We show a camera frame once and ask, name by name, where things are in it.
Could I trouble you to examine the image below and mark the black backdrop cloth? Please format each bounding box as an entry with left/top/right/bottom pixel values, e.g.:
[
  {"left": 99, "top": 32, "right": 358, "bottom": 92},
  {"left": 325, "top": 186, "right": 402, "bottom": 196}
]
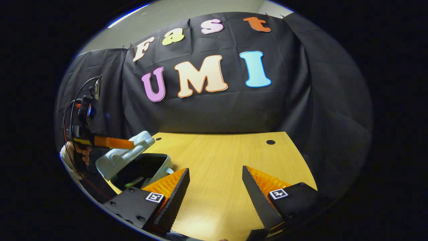
[{"left": 55, "top": 12, "right": 373, "bottom": 215}]

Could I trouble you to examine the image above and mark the slim white green tube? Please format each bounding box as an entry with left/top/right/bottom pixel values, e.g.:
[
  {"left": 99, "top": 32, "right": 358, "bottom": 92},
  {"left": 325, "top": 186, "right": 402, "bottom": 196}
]
[{"left": 124, "top": 177, "right": 145, "bottom": 188}]

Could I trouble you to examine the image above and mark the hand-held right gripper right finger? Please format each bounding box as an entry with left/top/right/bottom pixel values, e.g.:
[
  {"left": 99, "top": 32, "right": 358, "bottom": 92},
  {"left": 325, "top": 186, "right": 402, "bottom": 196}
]
[{"left": 242, "top": 165, "right": 333, "bottom": 234}]

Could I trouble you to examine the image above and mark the thin gripper cable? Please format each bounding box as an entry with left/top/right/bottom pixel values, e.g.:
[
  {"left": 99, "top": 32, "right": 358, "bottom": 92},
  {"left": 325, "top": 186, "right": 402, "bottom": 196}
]
[{"left": 62, "top": 76, "right": 112, "bottom": 200}]

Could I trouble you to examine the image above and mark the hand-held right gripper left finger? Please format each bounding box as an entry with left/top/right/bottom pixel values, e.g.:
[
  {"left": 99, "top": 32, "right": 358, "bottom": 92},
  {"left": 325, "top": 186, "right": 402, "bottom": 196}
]
[{"left": 102, "top": 168, "right": 190, "bottom": 234}]

